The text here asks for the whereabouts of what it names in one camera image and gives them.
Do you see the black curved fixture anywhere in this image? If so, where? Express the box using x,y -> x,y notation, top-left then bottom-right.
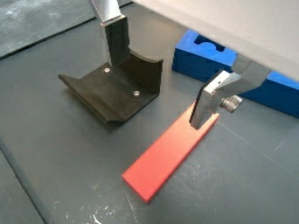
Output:
58,52 -> 164,123

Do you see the red rectangular block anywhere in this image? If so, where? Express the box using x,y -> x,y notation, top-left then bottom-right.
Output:
121,107 -> 220,203

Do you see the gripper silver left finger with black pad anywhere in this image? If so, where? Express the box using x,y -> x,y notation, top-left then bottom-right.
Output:
87,0 -> 130,67

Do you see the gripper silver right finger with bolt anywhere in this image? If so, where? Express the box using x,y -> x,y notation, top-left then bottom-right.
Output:
189,54 -> 270,130

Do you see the blue foam shape board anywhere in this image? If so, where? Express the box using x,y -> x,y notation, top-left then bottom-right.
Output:
172,28 -> 299,119

